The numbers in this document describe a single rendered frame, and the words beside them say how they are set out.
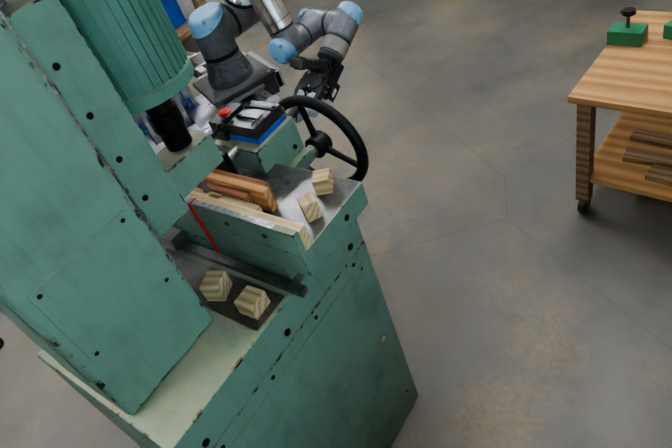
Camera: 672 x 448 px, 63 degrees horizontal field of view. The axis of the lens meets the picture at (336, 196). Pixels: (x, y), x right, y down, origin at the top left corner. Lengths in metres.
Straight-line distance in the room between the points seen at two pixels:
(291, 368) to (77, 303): 0.45
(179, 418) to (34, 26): 0.64
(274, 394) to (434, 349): 0.85
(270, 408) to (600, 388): 1.01
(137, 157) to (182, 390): 0.41
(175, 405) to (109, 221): 0.35
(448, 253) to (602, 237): 0.54
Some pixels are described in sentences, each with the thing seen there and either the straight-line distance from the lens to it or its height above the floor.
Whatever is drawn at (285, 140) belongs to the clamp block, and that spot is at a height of 0.93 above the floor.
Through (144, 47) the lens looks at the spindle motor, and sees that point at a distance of 0.93.
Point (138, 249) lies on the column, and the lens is 0.94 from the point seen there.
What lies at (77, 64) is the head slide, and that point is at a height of 1.32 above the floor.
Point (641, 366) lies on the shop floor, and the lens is 1.86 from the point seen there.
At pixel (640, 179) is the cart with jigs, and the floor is 0.18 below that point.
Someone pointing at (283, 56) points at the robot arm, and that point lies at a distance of 1.53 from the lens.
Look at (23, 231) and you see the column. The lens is 0.84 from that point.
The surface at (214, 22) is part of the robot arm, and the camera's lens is 1.75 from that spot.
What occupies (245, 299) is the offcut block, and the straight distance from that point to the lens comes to 1.06.
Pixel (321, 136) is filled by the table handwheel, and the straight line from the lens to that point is 1.37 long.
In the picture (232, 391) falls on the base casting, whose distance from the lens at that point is 1.05.
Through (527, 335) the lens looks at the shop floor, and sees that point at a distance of 1.89.
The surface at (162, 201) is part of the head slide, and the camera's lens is 1.00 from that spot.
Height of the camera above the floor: 1.58
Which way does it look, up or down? 39 degrees down
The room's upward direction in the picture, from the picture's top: 20 degrees counter-clockwise
